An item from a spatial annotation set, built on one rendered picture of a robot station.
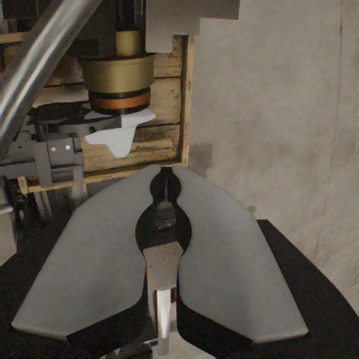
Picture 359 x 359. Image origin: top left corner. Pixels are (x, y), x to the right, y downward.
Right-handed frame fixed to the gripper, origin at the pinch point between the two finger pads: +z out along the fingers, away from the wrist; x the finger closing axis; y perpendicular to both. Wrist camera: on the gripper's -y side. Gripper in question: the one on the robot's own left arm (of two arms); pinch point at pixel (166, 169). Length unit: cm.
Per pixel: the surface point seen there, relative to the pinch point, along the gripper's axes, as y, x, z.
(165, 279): 54, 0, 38
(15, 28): -5.4, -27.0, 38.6
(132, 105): 3.3, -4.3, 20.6
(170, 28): -4.9, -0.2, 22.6
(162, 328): 98, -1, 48
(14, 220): 40, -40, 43
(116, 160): 21.9, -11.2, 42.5
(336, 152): 88, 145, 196
